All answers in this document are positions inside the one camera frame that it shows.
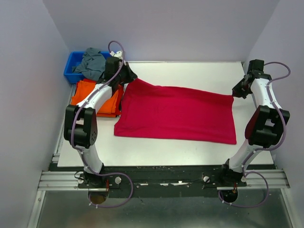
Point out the blue plastic bin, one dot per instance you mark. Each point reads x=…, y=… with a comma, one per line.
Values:
x=74, y=60

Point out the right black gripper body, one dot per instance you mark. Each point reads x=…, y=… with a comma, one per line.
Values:
x=241, y=90

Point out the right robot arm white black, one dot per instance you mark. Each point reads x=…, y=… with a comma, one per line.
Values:
x=266, y=130

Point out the folded orange t shirt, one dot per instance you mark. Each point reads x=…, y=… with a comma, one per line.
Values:
x=111, y=104

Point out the aluminium extrusion frame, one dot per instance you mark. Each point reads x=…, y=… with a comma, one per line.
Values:
x=59, y=180

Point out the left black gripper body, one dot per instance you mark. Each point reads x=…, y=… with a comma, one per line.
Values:
x=124, y=76

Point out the magenta t shirt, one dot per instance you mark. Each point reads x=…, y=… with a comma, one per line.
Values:
x=170, y=112

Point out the grey t shirt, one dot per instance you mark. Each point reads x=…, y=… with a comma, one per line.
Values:
x=92, y=65

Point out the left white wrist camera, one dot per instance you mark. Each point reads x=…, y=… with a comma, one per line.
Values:
x=118, y=54

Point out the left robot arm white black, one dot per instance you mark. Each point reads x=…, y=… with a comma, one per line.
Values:
x=80, y=126

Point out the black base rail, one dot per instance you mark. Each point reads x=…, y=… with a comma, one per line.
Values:
x=114, y=178

